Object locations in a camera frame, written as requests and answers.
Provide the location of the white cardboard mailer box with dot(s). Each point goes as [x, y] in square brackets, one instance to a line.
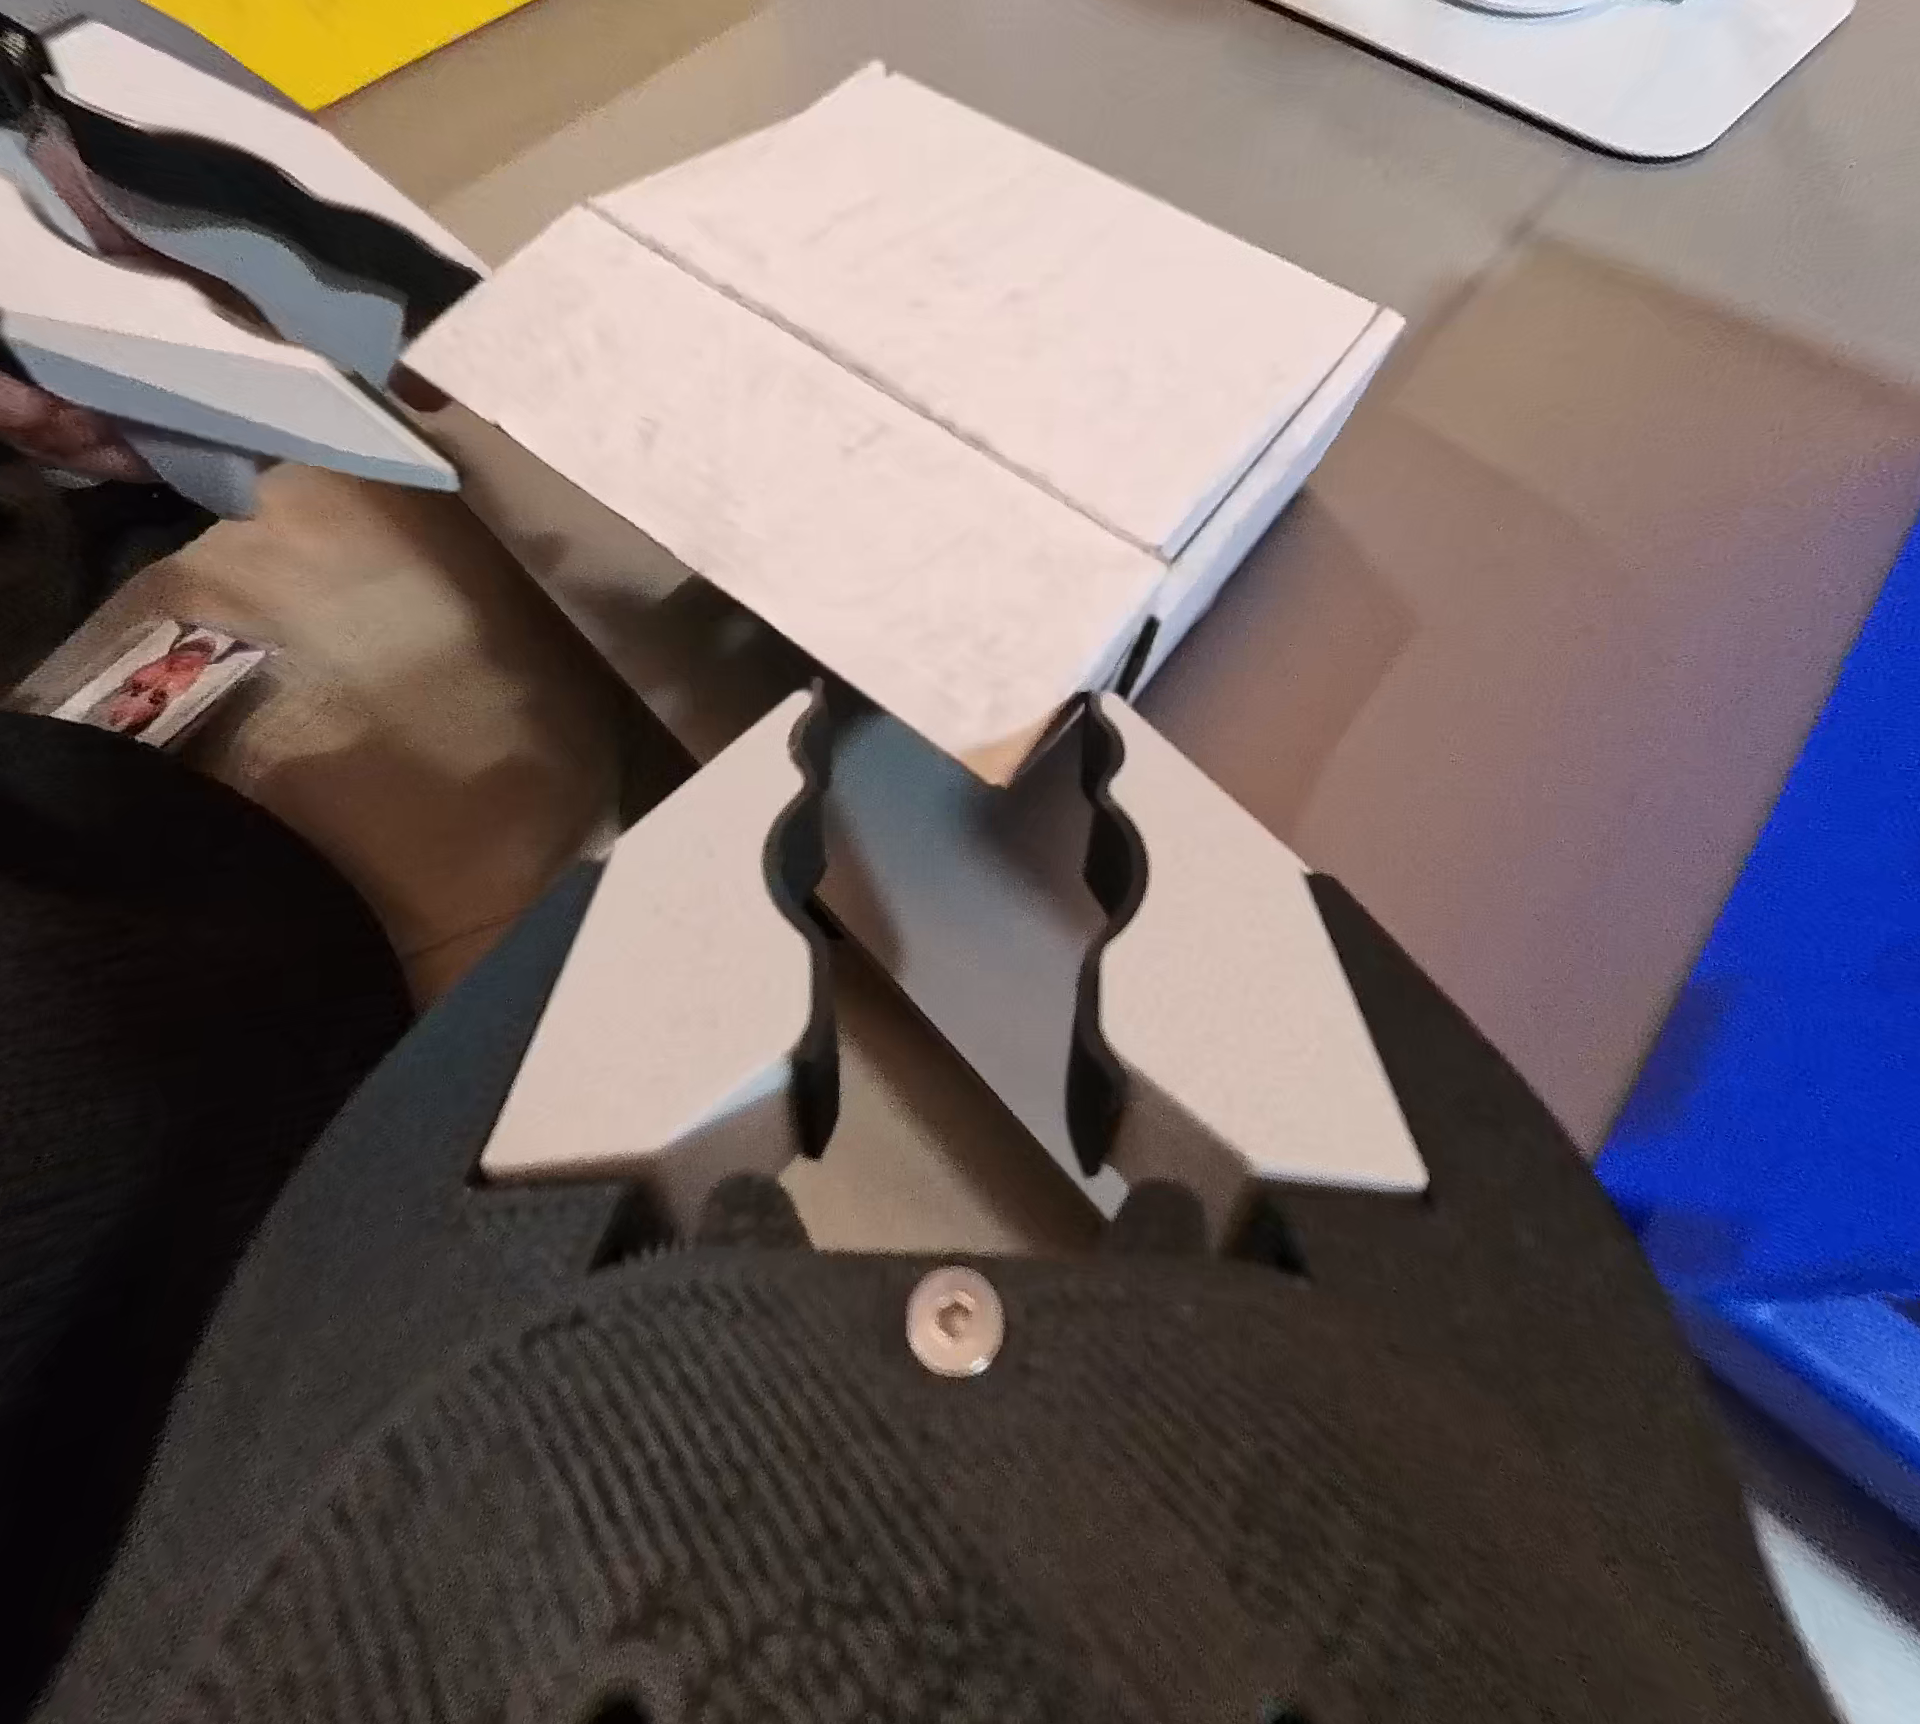
[929, 362]

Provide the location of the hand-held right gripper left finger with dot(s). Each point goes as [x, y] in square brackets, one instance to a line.
[648, 1003]

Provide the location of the grey desk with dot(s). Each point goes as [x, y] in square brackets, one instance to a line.
[1575, 480]

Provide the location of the photo card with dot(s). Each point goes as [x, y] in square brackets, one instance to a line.
[156, 684]

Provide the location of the blue plastic bin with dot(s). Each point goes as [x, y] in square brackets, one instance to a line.
[1800, 1003]

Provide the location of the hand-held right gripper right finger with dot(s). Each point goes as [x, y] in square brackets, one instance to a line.
[1276, 1003]

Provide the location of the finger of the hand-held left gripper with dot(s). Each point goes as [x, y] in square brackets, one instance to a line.
[226, 88]
[179, 376]

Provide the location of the person's black sweater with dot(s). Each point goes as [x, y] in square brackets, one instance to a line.
[151, 1003]

